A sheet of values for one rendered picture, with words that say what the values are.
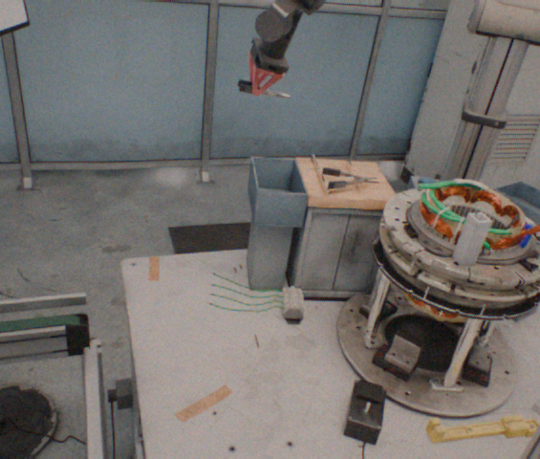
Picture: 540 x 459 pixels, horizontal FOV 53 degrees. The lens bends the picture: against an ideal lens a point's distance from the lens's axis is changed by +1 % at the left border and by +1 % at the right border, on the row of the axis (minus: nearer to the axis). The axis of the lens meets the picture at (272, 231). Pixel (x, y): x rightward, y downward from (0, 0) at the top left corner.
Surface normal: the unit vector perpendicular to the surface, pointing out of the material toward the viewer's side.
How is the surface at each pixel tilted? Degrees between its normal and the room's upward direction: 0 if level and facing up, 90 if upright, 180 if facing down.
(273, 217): 90
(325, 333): 0
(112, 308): 0
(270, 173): 90
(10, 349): 90
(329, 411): 0
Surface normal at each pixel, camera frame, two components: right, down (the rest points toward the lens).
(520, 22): -0.36, 0.71
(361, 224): 0.11, 0.55
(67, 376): 0.12, -0.83
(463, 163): -0.33, 0.48
